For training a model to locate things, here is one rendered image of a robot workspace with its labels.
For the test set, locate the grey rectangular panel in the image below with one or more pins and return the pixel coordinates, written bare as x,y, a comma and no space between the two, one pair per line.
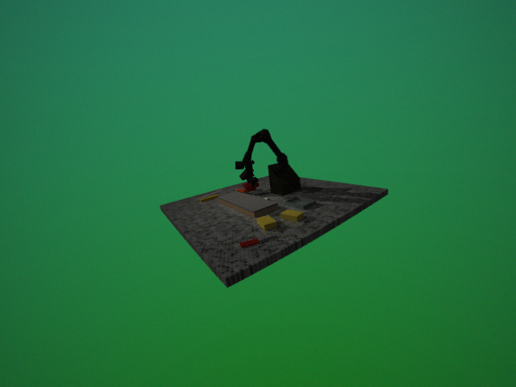
247,204

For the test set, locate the yellow rectangular block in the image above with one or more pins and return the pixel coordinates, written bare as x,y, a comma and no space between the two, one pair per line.
292,215
266,222

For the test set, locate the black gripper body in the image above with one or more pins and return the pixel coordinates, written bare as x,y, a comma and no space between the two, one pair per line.
252,179

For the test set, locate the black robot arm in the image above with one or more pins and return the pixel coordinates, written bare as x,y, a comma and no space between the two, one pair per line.
261,136

